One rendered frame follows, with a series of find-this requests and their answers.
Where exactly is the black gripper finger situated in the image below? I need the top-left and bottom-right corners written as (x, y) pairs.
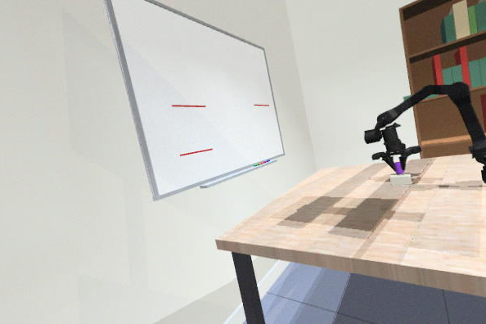
top-left (399, 155), bottom-right (410, 171)
top-left (383, 156), bottom-right (395, 172)

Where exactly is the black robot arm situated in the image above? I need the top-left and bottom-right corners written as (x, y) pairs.
top-left (364, 81), bottom-right (486, 182)

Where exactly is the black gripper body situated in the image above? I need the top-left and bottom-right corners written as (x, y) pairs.
top-left (372, 137), bottom-right (422, 160)

